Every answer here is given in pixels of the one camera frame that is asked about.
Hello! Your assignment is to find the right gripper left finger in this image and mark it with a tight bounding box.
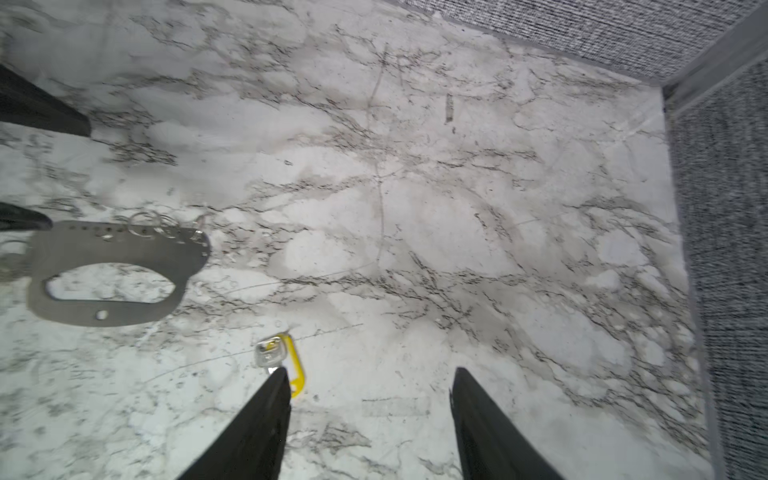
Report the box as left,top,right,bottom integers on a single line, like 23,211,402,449
179,367,291,480

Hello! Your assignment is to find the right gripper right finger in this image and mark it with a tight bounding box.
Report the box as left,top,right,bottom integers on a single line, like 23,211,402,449
450,367,562,480

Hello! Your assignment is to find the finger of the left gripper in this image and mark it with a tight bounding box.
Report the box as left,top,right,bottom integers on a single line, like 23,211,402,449
0,202,53,232
1,66,92,137

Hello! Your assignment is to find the yellow key tag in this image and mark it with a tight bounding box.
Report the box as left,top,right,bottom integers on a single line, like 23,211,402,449
278,333,306,398

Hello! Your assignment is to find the silver perforated metal key holder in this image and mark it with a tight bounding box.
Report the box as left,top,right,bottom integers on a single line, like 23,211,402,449
27,214,211,327

